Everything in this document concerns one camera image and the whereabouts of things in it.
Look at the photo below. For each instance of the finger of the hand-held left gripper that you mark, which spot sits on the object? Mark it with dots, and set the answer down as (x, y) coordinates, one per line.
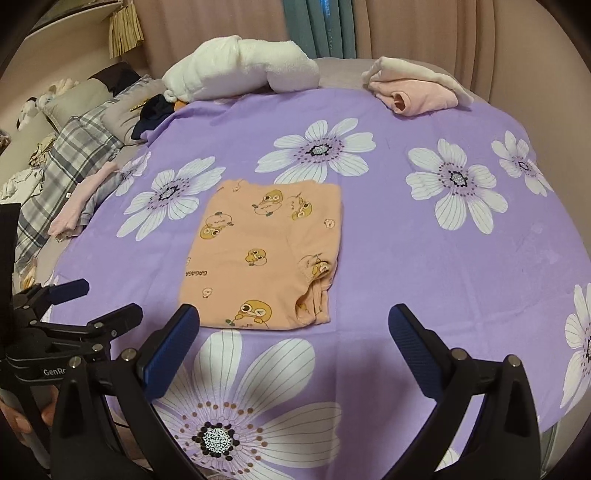
(115, 318)
(64, 290)

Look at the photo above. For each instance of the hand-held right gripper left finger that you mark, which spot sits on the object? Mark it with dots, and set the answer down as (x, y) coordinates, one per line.
(171, 355)

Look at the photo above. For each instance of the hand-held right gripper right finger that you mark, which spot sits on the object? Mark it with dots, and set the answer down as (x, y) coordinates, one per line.
(411, 341)

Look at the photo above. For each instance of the orange printed shirt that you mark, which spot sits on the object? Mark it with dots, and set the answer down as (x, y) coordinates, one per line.
(249, 240)

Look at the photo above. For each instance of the person's left hand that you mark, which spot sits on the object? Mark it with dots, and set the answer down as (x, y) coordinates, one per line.
(25, 417)

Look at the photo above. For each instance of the purple floral bed sheet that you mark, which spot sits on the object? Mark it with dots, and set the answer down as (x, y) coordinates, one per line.
(415, 258)

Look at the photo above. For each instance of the small pink garment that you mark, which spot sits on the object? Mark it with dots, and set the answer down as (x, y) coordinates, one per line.
(78, 203)

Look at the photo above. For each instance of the printed cream cloth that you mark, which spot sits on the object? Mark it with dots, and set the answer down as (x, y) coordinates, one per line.
(27, 161)

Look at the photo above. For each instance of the plaid quilt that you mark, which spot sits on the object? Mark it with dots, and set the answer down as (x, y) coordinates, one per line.
(78, 138)

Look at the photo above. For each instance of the white plush toy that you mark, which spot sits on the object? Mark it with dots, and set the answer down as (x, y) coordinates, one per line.
(46, 94)

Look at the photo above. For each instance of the dark navy cloth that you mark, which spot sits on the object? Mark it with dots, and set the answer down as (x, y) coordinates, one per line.
(152, 113)

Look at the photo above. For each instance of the grey and brown pillow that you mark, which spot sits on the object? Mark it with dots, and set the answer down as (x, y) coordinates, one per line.
(83, 92)

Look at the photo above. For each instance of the small orange object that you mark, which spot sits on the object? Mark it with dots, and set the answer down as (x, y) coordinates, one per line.
(180, 105)

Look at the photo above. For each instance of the pink folded garment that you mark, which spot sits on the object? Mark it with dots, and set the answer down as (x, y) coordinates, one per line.
(425, 97)

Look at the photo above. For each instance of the straw tassel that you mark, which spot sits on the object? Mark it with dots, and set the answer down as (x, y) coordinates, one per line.
(124, 34)

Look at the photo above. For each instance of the cream folded garment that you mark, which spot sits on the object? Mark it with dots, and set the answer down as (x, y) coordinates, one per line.
(406, 67)

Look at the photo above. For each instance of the white fluffy blanket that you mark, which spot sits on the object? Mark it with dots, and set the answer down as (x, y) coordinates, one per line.
(240, 64)

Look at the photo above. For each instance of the pink curtain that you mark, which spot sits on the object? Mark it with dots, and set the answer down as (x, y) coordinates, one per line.
(207, 23)
(415, 27)

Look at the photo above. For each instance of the teal curtain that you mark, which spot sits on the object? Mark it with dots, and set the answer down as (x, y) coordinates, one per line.
(318, 27)

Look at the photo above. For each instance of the beige wall shelf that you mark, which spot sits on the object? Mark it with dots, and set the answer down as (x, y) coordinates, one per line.
(83, 11)

